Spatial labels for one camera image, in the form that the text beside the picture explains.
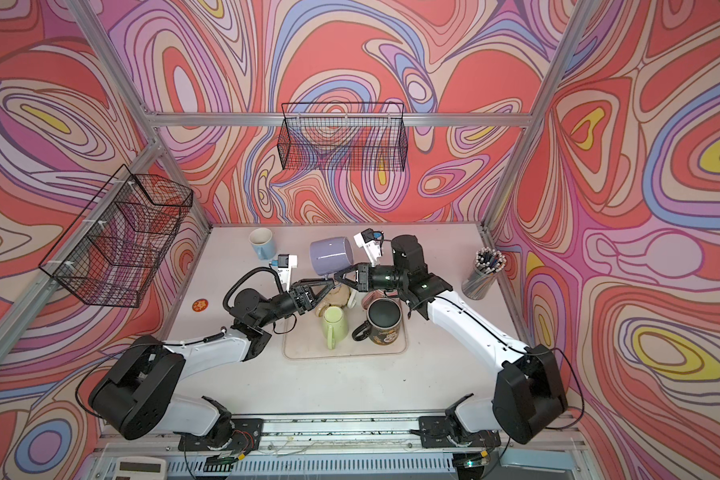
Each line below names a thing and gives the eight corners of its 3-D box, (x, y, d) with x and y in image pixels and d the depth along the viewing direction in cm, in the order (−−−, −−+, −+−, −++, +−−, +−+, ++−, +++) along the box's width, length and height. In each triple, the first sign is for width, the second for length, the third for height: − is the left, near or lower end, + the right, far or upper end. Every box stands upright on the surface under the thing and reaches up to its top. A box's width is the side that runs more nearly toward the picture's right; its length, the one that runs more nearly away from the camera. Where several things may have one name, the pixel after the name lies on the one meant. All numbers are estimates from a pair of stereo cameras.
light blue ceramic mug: (253, 265, 109) (244, 248, 101) (259, 245, 115) (252, 227, 108) (274, 265, 109) (267, 248, 101) (279, 245, 115) (273, 227, 108)
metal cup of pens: (460, 297, 102) (477, 264, 87) (463, 278, 107) (479, 244, 92) (484, 304, 100) (505, 271, 86) (486, 284, 105) (505, 250, 91)
